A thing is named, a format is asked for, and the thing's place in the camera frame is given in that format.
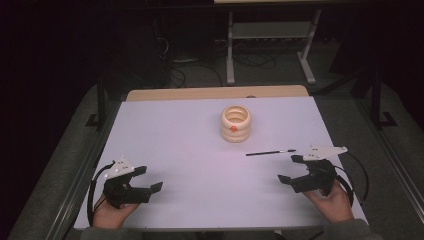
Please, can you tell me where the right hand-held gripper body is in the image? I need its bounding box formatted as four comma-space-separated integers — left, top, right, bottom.
289, 144, 349, 197

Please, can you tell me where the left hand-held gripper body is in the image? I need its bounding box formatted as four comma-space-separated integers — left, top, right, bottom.
102, 155, 152, 210

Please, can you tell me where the black pen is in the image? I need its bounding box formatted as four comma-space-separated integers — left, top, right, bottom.
245, 149, 297, 157

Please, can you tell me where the cream ribbed pen holder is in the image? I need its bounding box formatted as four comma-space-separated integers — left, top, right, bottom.
219, 105, 252, 144

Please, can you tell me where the person's left hand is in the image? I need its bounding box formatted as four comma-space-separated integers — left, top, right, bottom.
92, 194, 139, 230

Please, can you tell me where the person's right hand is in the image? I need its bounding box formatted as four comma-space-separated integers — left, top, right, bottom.
303, 179, 355, 224

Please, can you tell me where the white table sheet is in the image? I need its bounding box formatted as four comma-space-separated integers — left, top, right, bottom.
73, 96, 369, 230

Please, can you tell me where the black metal stand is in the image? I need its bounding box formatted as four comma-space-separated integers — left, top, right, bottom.
369, 70, 399, 130
85, 75, 108, 130

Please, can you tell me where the wooden table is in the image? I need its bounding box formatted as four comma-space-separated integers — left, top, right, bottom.
125, 84, 310, 103

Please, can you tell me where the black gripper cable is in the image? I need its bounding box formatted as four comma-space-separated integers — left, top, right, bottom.
334, 165, 355, 206
86, 161, 116, 228
344, 151, 370, 203

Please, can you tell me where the aluminium rail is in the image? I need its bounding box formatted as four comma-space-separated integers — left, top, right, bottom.
52, 99, 124, 240

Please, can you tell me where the black floor cable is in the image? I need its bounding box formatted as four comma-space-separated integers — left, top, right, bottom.
232, 52, 278, 70
169, 59, 224, 89

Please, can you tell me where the white metal desk frame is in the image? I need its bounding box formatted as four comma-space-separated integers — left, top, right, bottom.
225, 8, 323, 87

